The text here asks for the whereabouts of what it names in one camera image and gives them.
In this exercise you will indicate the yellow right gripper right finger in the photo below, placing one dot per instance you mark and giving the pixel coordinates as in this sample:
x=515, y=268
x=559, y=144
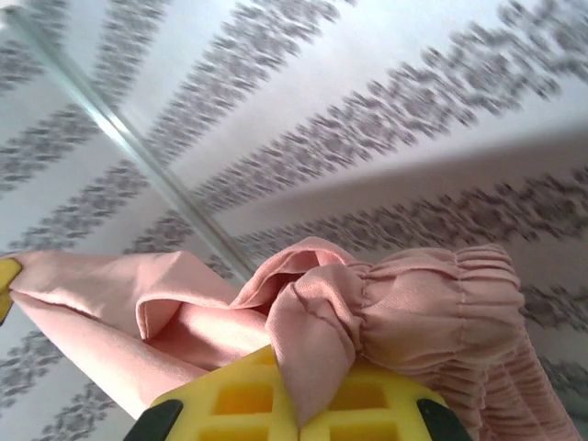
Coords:
x=376, y=409

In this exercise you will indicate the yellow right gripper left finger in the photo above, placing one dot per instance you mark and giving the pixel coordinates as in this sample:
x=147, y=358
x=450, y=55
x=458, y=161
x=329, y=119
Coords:
x=220, y=404

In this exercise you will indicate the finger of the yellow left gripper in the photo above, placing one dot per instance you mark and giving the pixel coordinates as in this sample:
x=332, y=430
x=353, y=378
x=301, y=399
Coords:
x=4, y=308
x=8, y=272

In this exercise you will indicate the pink shorts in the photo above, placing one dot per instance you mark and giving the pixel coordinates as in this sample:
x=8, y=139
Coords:
x=413, y=312

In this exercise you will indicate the aluminium frame post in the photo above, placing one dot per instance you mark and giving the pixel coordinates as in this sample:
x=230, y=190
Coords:
x=151, y=161

